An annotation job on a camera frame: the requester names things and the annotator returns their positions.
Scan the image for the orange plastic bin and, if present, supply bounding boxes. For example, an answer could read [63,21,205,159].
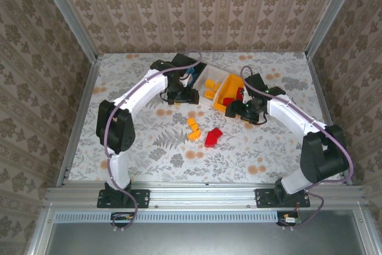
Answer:
[213,73,250,111]

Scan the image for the black plastic bin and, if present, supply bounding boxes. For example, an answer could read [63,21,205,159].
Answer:
[171,53,208,90]

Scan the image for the white plastic bin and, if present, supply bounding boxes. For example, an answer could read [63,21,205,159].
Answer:
[193,64,231,108]

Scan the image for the small connector board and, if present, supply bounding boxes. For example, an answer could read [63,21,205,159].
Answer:
[110,211,135,228]
[276,211,301,226]

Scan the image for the grey metal panel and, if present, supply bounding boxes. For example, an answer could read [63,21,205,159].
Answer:
[44,222,369,255]

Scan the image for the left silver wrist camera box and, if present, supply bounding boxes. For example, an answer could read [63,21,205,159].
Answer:
[178,74,193,87]

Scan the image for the aluminium table side rail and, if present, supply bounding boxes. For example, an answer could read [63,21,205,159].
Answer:
[56,57,102,187]
[306,54,353,186]

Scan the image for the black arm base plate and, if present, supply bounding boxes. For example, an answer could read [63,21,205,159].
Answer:
[255,188,310,208]
[97,188,150,209]

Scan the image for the aluminium mounting rail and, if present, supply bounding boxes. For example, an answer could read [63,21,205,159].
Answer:
[44,183,367,208]

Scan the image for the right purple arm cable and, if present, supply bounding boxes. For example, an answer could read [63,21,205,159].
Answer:
[240,65,355,229]

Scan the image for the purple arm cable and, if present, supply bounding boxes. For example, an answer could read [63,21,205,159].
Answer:
[240,65,355,229]
[103,51,202,232]

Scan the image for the grey slotted cable duct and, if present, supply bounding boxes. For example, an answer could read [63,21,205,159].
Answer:
[55,210,280,223]

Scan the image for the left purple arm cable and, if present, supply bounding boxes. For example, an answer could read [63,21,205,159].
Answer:
[103,51,202,232]

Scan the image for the aluminium frame post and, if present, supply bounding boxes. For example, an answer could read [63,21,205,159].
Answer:
[304,0,364,59]
[35,0,98,62]

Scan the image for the aluminium lower frame bar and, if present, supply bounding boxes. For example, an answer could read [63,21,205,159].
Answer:
[353,208,377,255]
[25,207,57,255]

